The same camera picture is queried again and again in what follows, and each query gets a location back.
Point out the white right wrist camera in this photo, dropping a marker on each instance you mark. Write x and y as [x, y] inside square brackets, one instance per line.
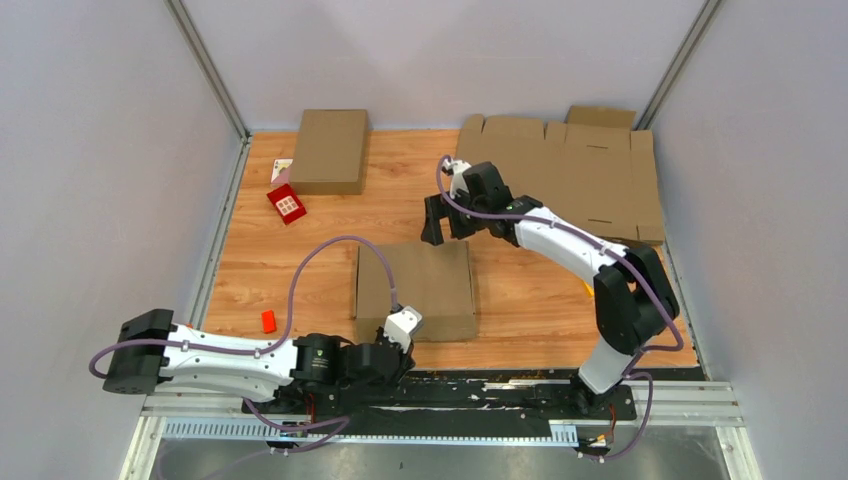
[456, 169]

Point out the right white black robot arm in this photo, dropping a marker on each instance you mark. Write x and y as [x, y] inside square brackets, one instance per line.
[633, 299]

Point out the brown cardboard box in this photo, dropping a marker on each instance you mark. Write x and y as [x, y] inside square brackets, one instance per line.
[435, 280]
[330, 152]

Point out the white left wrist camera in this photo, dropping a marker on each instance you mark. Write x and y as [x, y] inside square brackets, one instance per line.
[400, 327]

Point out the playing card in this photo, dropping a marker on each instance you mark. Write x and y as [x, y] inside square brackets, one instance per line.
[281, 170]

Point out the stack of flat cardboard sheets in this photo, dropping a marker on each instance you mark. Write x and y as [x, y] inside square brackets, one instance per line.
[592, 169]

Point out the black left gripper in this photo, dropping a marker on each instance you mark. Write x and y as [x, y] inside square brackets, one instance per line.
[408, 363]

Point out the red plastic window block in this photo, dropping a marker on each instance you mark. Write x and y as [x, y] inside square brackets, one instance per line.
[287, 204]

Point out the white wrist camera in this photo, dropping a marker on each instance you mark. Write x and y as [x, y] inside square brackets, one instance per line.
[400, 327]
[456, 169]

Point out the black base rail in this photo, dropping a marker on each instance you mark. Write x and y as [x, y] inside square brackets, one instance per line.
[461, 403]

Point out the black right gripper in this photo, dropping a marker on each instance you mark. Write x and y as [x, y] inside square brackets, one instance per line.
[435, 209]

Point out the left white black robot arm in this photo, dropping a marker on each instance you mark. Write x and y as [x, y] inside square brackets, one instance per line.
[152, 350]

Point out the orange clip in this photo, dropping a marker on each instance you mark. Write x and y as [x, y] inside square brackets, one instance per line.
[268, 322]

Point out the closed brown cardboard box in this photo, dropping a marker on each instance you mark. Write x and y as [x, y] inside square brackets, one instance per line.
[330, 152]

